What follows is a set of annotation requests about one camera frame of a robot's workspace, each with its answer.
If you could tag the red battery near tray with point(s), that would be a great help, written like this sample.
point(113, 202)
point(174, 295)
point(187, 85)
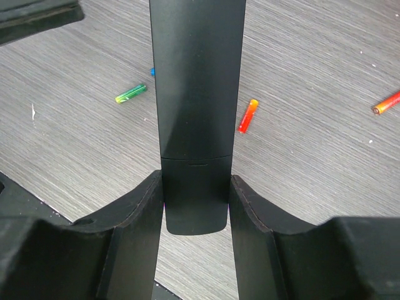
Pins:
point(386, 104)

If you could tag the black remote control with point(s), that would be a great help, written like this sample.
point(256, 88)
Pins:
point(197, 47)

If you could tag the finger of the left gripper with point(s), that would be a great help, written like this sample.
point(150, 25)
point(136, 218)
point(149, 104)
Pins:
point(24, 18)

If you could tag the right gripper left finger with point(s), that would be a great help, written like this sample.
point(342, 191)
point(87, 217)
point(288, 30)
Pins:
point(109, 254)

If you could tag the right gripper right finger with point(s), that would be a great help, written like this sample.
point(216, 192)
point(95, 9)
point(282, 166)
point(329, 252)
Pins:
point(279, 256)

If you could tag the red orange battery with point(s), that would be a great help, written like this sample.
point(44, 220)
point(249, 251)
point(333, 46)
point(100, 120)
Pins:
point(248, 116)

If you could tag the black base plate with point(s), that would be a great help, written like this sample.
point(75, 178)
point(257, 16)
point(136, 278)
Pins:
point(17, 201)

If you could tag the green battery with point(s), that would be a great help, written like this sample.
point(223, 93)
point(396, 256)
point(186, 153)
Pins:
point(132, 93)

